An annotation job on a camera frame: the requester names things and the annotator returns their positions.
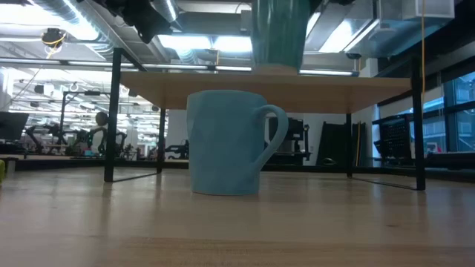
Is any teal mug with gold rim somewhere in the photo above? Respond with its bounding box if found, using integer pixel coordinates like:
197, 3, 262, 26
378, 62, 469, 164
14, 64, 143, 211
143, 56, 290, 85
251, 0, 311, 75

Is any light blue faceted mug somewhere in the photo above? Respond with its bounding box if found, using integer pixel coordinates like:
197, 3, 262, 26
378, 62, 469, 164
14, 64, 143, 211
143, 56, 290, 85
186, 90, 289, 197

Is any grey ceiling box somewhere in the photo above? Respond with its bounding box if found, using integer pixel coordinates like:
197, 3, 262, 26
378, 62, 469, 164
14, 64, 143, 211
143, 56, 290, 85
240, 10, 254, 33

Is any person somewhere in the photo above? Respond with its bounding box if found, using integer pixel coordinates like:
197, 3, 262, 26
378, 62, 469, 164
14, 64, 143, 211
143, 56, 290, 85
88, 111, 109, 155

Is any black computer monitor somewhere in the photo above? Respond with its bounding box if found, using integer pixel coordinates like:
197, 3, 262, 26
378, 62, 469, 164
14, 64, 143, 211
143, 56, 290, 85
0, 111, 30, 142

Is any black equipment rack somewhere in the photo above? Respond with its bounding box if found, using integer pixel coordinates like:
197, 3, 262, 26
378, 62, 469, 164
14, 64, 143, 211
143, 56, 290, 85
265, 116, 312, 165

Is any black leaning panel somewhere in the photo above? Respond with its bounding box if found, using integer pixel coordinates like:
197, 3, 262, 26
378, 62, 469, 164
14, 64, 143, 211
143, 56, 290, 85
317, 121, 367, 167

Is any black perforated cart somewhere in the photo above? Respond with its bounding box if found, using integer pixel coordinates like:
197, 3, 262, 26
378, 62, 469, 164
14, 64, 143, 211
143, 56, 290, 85
373, 113, 415, 166

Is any white ceiling box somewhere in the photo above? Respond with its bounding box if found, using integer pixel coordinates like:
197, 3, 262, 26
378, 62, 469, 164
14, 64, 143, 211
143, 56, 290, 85
402, 0, 456, 20

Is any black ceiling cable reel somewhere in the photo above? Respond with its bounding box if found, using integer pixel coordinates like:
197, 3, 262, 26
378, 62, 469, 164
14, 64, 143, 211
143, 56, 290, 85
40, 27, 68, 49

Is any wooden shelf with black frame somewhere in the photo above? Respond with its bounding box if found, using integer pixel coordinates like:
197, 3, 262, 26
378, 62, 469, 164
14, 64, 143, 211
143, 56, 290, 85
103, 47, 427, 191

